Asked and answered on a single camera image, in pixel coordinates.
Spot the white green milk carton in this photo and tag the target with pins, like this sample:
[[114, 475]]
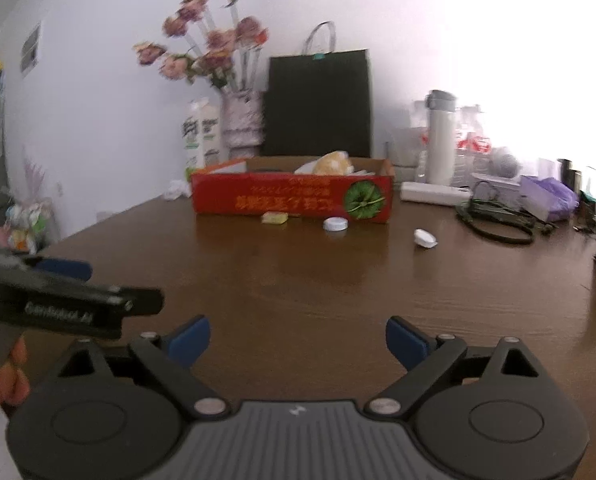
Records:
[[202, 132]]

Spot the brown wooden desktop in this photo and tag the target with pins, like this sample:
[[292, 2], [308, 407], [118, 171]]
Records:
[[298, 280]]

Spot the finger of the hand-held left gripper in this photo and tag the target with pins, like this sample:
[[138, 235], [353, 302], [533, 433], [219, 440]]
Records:
[[65, 267], [127, 300]]

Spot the dried pink flower bouquet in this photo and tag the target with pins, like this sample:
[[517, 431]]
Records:
[[207, 35]]

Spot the white oval lid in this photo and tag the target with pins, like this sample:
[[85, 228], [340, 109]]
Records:
[[425, 238]]

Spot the crumpled white tissue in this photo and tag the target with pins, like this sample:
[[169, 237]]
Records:
[[177, 190]]

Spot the colourful packet bundle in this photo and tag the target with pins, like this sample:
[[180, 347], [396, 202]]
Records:
[[25, 215]]

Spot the plastic bag with red print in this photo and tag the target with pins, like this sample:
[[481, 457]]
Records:
[[473, 145]]

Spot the packaged bread bun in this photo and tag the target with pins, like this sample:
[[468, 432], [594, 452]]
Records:
[[333, 162]]

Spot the white power bank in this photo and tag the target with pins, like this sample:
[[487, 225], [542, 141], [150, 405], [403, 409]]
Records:
[[433, 193]]

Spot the orange cardboard box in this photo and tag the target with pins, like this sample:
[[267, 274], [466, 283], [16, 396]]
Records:
[[288, 195]]

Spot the white round cap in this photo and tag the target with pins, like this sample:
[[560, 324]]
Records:
[[336, 224]]

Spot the small yellow packet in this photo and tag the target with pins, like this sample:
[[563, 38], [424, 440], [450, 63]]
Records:
[[275, 217]]

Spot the white thermos bottle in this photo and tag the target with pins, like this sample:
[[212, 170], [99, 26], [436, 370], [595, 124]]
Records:
[[440, 135]]

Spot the pink wrapped vase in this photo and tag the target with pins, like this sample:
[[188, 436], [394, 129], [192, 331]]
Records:
[[242, 117]]

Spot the white flat box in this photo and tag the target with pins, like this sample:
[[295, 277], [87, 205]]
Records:
[[498, 182]]

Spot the person's left hand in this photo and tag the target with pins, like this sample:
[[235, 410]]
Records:
[[7, 385]]

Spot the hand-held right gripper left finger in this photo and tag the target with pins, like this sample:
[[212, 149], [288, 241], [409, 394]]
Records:
[[190, 341]]

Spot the purple tissue pack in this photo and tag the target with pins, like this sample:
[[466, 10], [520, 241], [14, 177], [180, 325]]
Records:
[[548, 197]]

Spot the dark bottle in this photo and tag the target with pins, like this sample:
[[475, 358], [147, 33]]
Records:
[[569, 175]]

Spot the grey fuzzy ball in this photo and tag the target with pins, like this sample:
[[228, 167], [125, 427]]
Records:
[[505, 162]]

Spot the clear drinking glass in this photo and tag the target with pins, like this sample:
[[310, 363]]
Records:
[[403, 150]]

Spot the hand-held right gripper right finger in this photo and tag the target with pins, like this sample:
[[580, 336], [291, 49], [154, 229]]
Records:
[[405, 342]]

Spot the black paper bag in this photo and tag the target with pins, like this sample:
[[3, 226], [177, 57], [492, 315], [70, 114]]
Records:
[[318, 105]]

